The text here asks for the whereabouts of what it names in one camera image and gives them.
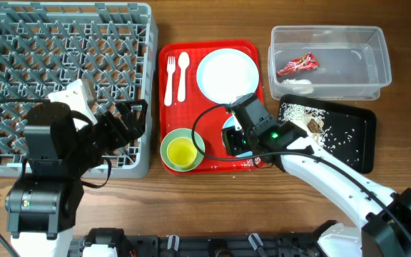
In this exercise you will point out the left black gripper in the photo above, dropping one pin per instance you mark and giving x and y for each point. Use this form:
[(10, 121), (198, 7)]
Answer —
[(120, 138)]

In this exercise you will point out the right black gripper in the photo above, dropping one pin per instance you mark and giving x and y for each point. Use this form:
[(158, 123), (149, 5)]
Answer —
[(232, 144)]

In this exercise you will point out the small light blue bowl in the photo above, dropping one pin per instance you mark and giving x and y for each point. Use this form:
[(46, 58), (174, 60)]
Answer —
[(230, 124)]

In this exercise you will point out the yellow plastic cup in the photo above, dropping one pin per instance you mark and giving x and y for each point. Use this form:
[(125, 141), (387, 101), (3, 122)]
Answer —
[(181, 152)]

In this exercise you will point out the white plastic fork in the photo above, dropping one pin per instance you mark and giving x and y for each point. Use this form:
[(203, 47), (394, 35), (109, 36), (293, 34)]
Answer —
[(171, 67)]

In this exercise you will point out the white plastic spoon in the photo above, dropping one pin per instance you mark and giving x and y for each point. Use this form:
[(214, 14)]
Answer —
[(183, 62)]

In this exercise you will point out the brown food scraps with rice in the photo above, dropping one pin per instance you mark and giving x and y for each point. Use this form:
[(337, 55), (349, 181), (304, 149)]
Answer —
[(333, 131)]

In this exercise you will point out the white napkin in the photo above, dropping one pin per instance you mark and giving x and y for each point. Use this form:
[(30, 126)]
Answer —
[(299, 86)]

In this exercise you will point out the red snack wrapper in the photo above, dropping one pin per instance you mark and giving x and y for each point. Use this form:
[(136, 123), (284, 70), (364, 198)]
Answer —
[(306, 62)]

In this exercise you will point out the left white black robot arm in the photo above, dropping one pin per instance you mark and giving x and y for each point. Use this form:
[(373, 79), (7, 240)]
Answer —
[(63, 145)]

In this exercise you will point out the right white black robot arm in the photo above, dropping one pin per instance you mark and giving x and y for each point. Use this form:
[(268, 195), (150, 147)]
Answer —
[(381, 217)]

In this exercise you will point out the clear plastic waste bin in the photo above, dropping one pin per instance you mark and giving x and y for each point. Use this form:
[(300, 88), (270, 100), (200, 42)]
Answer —
[(354, 61)]

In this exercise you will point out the black rectangular waste tray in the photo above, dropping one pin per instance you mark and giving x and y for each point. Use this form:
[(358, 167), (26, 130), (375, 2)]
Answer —
[(366, 131)]

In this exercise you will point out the grey plastic dishwasher rack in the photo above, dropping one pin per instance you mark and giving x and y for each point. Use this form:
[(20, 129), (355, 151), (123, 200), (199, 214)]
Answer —
[(45, 46)]

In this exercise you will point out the spilled rice on tray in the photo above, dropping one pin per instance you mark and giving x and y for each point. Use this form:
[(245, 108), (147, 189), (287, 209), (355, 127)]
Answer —
[(244, 164)]

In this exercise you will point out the light green bowl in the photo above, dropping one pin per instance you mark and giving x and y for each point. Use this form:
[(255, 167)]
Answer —
[(180, 132)]

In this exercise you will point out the large light blue plate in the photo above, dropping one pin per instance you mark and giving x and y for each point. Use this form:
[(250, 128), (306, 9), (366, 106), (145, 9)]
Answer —
[(227, 74)]

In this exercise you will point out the red plastic serving tray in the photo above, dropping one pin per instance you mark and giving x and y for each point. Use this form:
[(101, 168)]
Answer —
[(183, 114)]

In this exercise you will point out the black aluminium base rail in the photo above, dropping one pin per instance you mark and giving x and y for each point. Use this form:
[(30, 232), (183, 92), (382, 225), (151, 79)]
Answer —
[(254, 244)]

